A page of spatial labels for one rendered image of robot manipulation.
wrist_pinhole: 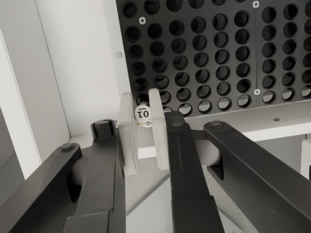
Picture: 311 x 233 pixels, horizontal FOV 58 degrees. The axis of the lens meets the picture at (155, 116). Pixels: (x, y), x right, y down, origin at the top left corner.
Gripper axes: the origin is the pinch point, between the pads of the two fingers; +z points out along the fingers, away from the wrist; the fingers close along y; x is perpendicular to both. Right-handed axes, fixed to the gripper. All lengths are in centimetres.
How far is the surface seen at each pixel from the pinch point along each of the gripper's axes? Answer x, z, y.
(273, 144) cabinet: -17.4, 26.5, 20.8
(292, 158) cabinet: -16.8, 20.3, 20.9
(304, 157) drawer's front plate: -13.2, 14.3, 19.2
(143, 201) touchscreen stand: -74, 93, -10
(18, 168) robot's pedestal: -23, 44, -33
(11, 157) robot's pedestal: -18, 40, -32
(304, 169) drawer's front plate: -14.8, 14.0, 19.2
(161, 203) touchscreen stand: -76, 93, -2
